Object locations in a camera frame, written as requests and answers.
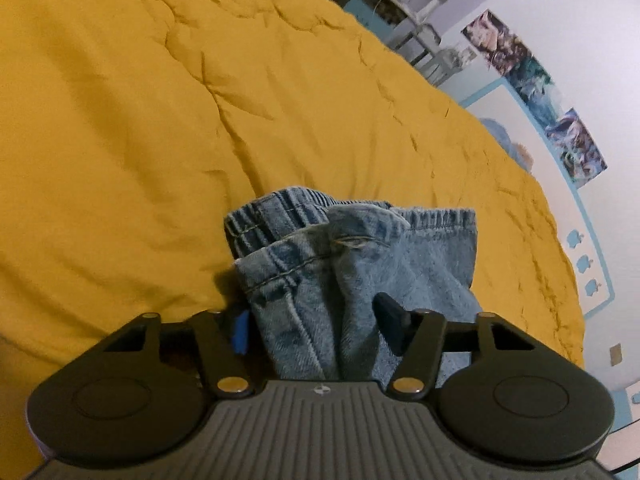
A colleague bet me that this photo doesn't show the photo poster strip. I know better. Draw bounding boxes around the photo poster strip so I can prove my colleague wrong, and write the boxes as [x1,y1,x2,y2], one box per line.
[461,10,608,188]

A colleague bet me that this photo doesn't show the yellow bed cover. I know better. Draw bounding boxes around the yellow bed cover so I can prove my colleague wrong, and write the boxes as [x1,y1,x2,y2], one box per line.
[1,0,585,479]

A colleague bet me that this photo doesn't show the blue denim pants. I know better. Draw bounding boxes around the blue denim pants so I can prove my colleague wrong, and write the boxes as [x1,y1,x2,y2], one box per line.
[224,186,480,385]

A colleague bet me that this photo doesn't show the white blue headboard panel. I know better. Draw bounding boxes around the white blue headboard panel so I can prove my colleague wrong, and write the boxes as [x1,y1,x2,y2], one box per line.
[460,78,615,318]

